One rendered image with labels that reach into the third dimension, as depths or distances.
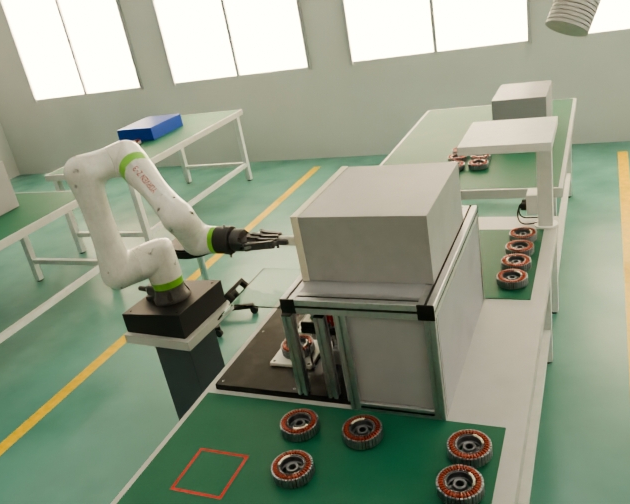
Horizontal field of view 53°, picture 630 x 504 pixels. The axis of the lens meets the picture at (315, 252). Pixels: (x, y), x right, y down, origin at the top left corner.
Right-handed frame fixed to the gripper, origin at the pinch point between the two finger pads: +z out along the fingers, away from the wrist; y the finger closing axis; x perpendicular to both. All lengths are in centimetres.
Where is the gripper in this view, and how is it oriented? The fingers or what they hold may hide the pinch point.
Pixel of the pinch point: (289, 240)
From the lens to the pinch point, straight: 200.7
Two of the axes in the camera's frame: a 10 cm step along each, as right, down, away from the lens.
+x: -1.6, -9.0, -4.0
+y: -3.7, 4.4, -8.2
